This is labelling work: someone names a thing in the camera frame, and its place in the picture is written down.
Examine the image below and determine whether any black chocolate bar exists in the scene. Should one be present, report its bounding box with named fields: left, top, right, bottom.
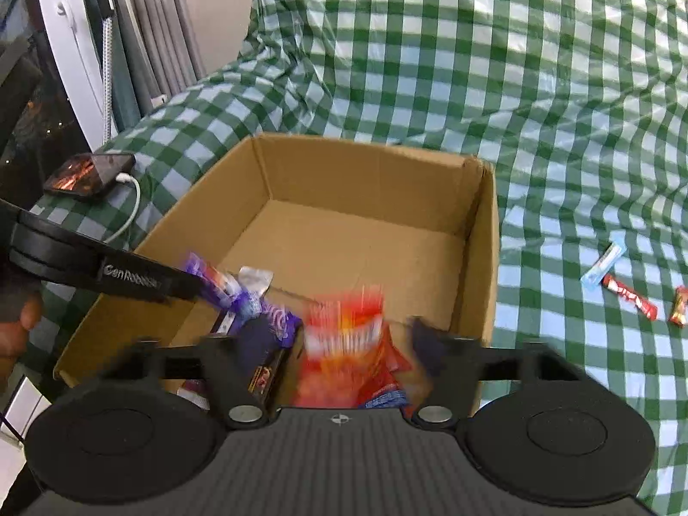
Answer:
left=211, top=312, right=290, bottom=409

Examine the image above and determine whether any purple candy bar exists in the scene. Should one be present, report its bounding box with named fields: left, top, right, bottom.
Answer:
left=184, top=253, right=302, bottom=348

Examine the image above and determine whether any orange red chip packet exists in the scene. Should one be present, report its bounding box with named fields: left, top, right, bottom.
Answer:
left=293, top=286, right=412, bottom=410

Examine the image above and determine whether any light blue stick packet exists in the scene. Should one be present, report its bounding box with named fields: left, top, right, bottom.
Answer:
left=581, top=241, right=626, bottom=288

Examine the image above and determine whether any red kitkat style bar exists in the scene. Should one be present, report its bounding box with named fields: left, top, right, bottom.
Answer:
left=602, top=274, right=658, bottom=322

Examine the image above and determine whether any small red gold candy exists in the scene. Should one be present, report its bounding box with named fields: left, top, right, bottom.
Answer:
left=668, top=286, right=688, bottom=327

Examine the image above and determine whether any purple tube snack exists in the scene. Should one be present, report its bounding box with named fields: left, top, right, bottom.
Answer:
left=176, top=380, right=210, bottom=411

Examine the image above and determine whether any person's left hand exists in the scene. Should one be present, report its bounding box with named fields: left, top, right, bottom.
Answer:
left=0, top=294, right=43, bottom=388

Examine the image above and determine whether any black smartphone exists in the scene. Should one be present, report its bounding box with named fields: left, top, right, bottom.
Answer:
left=43, top=153, right=135, bottom=200

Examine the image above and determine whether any open cardboard box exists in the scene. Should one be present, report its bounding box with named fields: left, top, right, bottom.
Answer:
left=51, top=132, right=503, bottom=415

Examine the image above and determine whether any grey curtain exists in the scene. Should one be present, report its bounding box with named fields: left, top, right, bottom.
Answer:
left=86, top=0, right=205, bottom=135

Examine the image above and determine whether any green checkered sofa cover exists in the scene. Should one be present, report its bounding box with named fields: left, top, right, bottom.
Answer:
left=35, top=0, right=687, bottom=515

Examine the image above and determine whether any white charging cable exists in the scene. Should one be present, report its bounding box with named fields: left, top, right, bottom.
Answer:
left=101, top=172, right=142, bottom=246

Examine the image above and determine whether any white door frame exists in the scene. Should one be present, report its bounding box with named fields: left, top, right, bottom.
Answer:
left=38, top=0, right=104, bottom=151

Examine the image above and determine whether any garment steamer with hose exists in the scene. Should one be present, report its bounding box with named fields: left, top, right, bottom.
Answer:
left=95, top=0, right=115, bottom=142

